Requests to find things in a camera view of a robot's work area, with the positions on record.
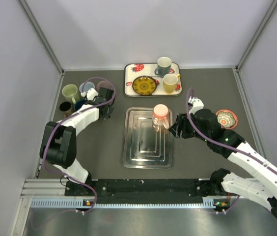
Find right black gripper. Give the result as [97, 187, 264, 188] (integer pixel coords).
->
[168, 113, 210, 143]

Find pink mug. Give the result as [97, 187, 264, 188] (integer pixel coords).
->
[153, 104, 169, 129]

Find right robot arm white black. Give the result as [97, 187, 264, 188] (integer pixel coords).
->
[169, 109, 277, 219]

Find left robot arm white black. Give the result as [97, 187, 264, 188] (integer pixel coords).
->
[39, 88, 115, 195]

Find mauve purple mug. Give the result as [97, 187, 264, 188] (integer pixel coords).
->
[96, 81, 113, 91]

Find light blue mug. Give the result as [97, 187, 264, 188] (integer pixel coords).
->
[79, 82, 95, 93]

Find dark blue mug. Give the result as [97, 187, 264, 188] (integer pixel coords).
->
[74, 99, 87, 111]

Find light green mug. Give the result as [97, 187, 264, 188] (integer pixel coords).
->
[61, 84, 81, 104]

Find black gold mug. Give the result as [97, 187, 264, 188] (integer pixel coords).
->
[59, 101, 74, 118]

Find yellow mug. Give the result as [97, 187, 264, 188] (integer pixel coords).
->
[163, 74, 180, 94]

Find grey green mug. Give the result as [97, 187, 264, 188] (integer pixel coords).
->
[154, 57, 172, 78]

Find silver metal tray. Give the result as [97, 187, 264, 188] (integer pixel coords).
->
[122, 107, 174, 170]

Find strawberry pattern white tray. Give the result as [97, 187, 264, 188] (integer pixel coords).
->
[124, 63, 182, 97]

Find yellow patterned plate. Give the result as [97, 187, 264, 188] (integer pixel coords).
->
[132, 76, 157, 96]

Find pink patterned bowl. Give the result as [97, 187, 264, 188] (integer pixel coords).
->
[216, 109, 238, 129]

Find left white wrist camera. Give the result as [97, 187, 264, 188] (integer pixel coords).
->
[81, 88, 99, 101]

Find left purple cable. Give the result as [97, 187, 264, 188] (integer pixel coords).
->
[41, 77, 116, 215]

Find purple cable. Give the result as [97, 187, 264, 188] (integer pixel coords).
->
[41, 77, 116, 215]
[185, 87, 277, 190]

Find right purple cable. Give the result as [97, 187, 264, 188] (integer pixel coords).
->
[185, 87, 277, 190]

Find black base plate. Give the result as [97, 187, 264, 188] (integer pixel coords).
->
[64, 178, 227, 205]

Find grey slotted cable duct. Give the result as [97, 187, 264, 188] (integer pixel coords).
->
[30, 199, 229, 209]

